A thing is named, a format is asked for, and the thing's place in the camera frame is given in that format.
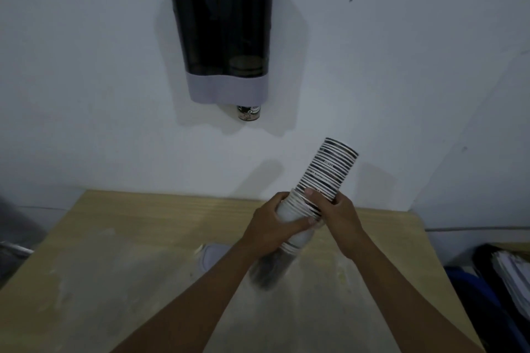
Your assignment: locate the metal bar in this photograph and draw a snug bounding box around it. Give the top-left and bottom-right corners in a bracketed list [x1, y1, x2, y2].
[0, 241, 35, 257]

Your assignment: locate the dark grey furniture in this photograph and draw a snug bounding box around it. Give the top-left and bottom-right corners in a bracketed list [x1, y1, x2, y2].
[0, 195, 47, 285]

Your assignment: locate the blue bag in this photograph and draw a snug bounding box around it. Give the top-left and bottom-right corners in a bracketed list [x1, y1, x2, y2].
[444, 265, 530, 353]

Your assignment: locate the stack of white papers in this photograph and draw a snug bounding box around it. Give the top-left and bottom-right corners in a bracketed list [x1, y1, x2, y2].
[492, 250, 530, 321]

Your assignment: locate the person's right forearm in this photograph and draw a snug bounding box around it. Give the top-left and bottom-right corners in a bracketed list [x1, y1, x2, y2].
[339, 232, 486, 353]

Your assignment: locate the printed paper cup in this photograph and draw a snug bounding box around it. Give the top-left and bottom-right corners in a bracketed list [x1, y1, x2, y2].
[236, 104, 261, 122]

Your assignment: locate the grey wall cable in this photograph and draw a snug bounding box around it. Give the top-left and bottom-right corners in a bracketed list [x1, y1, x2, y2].
[424, 226, 530, 232]

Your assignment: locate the black bag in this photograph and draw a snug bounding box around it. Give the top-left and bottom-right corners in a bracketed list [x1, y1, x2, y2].
[472, 243, 530, 341]

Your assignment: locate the person's left forearm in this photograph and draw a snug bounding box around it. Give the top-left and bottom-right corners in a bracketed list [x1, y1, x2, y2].
[110, 237, 267, 353]

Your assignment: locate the person's right hand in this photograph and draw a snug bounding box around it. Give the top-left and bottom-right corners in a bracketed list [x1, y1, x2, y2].
[304, 188, 367, 260]

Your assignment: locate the person's left hand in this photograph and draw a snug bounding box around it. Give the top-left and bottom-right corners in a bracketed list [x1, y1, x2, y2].
[241, 191, 318, 257]

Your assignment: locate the black and grey cup dispenser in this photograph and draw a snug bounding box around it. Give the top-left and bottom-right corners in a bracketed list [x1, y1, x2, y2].
[166, 0, 274, 105]

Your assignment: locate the stack of striped paper cups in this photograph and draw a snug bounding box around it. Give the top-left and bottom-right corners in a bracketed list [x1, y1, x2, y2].
[248, 137, 359, 292]

